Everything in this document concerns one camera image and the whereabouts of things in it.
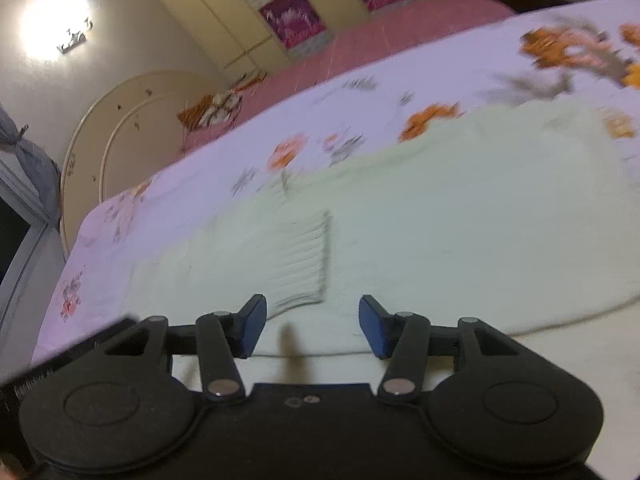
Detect pink checked bed cover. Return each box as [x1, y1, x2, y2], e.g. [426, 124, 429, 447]
[181, 0, 517, 155]

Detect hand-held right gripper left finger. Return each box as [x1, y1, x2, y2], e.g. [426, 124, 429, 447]
[102, 294, 268, 404]

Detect window frame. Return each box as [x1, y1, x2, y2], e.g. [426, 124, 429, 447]
[0, 157, 52, 333]

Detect cream wardrobe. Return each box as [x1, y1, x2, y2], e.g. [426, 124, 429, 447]
[124, 0, 451, 80]

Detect floral lilac bed sheet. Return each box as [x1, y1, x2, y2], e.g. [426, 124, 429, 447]
[32, 0, 640, 480]

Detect pale green knit garment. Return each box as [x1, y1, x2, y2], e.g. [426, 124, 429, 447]
[129, 94, 640, 361]

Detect orange patterned pillow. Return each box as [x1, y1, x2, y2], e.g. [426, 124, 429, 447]
[177, 96, 222, 130]

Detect grey curtain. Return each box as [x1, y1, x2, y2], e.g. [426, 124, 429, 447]
[0, 104, 62, 222]

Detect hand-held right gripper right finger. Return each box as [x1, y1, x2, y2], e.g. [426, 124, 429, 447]
[358, 295, 522, 407]

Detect cream arched headboard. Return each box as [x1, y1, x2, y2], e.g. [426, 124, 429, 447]
[59, 71, 227, 262]

